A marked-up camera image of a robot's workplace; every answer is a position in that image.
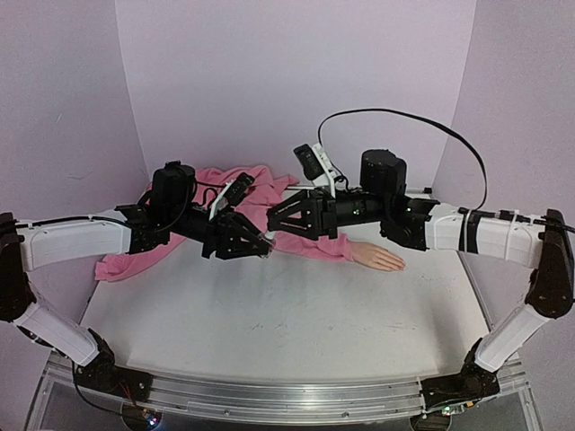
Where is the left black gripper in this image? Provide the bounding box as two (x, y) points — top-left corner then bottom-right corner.
(168, 204), (274, 259)

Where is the nail polish bottle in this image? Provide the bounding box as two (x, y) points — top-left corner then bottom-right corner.
(260, 237), (276, 259)

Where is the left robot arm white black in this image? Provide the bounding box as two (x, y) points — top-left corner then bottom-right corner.
(1, 161), (274, 392)

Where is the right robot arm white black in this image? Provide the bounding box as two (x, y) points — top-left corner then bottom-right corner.
(267, 145), (574, 414)

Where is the pink sweatshirt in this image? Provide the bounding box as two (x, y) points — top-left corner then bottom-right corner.
(94, 165), (352, 282)

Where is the mannequin hand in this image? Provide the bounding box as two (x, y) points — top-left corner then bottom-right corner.
(350, 242), (405, 272)

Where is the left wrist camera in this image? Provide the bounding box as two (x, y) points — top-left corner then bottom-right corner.
(209, 172), (254, 220)

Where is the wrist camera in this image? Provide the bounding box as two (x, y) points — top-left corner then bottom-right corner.
(293, 143), (341, 198)
(209, 172), (254, 220)

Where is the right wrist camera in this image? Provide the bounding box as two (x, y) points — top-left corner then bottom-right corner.
(293, 143), (341, 198)

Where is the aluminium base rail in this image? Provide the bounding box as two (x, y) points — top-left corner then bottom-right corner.
(48, 356), (528, 425)

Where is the right black cable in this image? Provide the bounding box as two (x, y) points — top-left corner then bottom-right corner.
(317, 107), (490, 210)

